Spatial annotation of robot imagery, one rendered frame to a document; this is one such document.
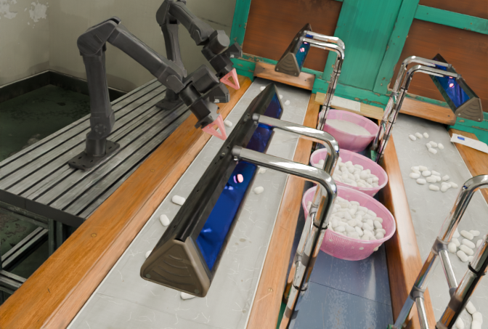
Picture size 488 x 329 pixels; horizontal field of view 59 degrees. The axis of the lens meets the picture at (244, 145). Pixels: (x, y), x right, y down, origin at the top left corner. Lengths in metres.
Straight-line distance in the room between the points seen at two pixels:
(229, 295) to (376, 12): 1.53
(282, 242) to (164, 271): 0.60
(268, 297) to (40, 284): 0.44
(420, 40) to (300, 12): 0.56
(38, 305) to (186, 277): 0.43
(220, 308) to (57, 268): 0.33
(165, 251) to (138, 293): 0.45
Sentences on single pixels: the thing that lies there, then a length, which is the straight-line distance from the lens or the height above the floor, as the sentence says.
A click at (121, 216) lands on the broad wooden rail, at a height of 0.76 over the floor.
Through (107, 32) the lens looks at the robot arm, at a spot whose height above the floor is 1.09.
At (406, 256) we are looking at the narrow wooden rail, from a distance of 1.19.
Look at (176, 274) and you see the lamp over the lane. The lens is 0.50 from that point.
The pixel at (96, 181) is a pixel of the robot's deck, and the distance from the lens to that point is 1.37.
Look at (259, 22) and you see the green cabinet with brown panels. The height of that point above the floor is 1.04.
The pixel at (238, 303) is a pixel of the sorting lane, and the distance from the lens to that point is 0.93.
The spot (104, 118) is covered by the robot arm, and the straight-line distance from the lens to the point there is 1.40.
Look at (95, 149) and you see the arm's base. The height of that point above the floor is 0.71.
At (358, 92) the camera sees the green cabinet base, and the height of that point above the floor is 0.82.
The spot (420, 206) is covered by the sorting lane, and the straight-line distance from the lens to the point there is 1.50.
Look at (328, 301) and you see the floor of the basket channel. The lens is 1.10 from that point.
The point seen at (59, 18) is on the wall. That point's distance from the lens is 3.75.
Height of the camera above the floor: 1.41
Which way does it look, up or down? 26 degrees down
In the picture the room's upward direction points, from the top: 12 degrees clockwise
